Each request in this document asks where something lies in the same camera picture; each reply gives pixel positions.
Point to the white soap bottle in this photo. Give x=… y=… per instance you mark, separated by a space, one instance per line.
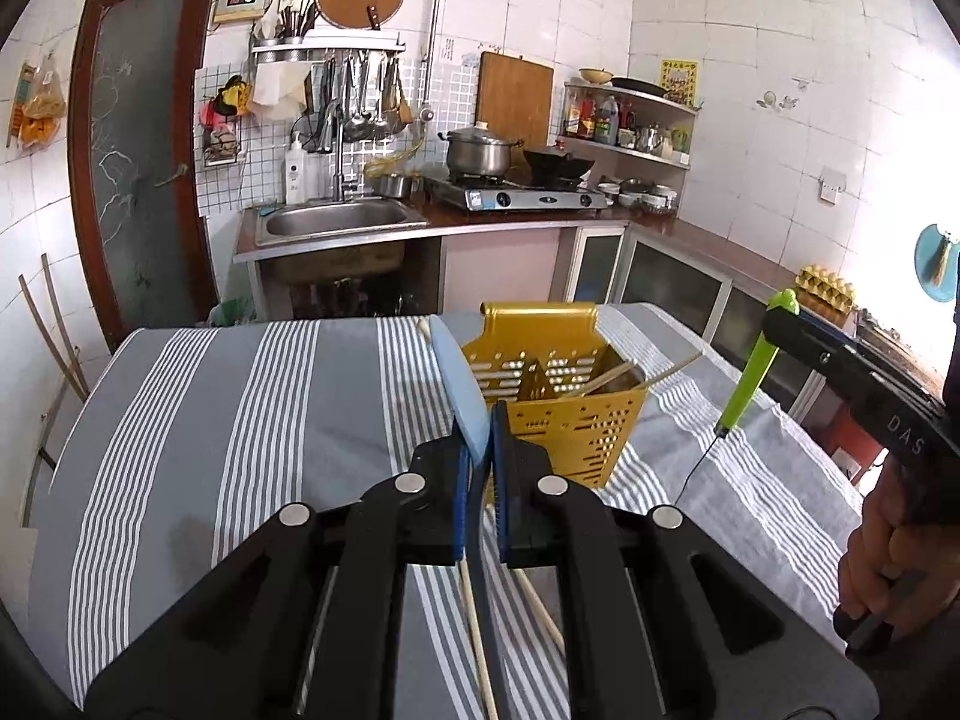
x=295 y=172

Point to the white corner shelf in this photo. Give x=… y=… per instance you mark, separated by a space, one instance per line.
x=645 y=157

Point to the blue round wall hanging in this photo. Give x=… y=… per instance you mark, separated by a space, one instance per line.
x=934 y=262

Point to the brown framed glass door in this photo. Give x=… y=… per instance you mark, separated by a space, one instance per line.
x=142 y=165

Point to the grey striped tablecloth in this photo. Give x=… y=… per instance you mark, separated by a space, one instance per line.
x=262 y=420

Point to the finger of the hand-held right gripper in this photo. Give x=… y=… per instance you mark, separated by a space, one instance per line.
x=806 y=345

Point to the metal faucet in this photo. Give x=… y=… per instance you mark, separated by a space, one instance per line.
x=339 y=165

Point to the beige bowl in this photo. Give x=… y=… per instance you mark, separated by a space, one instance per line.
x=595 y=76

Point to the steel gas stove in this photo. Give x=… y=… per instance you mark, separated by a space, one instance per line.
x=525 y=199

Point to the yellow black cloth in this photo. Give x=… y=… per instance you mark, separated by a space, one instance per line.
x=232 y=97

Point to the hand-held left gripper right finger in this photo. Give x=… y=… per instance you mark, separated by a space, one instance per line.
x=504 y=510

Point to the stainless steel sink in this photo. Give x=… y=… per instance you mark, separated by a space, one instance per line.
x=337 y=221

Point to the group of hanging metal ladles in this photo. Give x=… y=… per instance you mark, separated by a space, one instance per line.
x=360 y=101

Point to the small wall control box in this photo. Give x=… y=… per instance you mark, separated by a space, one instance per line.
x=240 y=6

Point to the yellow wall poster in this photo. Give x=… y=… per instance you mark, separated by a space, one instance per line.
x=679 y=80

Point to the green plastic bag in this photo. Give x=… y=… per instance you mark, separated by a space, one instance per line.
x=232 y=311

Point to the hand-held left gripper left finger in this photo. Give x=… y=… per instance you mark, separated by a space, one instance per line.
x=457 y=510

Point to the kitchen counter with cabinets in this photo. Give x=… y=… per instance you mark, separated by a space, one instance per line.
x=675 y=277

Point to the person's right hand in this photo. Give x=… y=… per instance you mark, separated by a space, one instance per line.
x=900 y=525

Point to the rectangular wooden cutting board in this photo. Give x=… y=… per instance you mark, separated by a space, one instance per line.
x=516 y=101

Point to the group of condiment bottles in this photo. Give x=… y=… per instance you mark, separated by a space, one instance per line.
x=600 y=124

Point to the yellow perforated utensil holder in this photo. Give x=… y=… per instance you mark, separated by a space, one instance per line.
x=577 y=435

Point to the plastic bag with orange contents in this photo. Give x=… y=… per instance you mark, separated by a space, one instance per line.
x=43 y=101

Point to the steel pot with lid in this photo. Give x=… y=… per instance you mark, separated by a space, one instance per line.
x=480 y=154

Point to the yellow egg tray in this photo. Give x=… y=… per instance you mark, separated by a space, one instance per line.
x=825 y=289

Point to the small metal kettle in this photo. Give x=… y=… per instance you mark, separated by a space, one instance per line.
x=649 y=139

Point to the metal wall rack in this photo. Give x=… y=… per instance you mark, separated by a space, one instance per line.
x=330 y=46

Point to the small steel pot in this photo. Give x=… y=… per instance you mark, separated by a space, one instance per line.
x=394 y=186

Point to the group of small bowls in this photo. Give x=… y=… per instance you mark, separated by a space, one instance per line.
x=637 y=196

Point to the black wok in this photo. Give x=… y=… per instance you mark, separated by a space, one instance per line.
x=559 y=169

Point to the white wall hook decoration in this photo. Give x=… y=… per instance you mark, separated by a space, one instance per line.
x=780 y=97

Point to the white towel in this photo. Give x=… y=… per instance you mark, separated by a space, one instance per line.
x=277 y=90

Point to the leaning wooden stick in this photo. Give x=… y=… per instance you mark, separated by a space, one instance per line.
x=51 y=334
x=58 y=311

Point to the group of wooden chopsticks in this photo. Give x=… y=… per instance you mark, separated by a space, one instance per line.
x=600 y=381

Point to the yellow green hanging packet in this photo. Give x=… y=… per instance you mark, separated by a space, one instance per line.
x=20 y=105

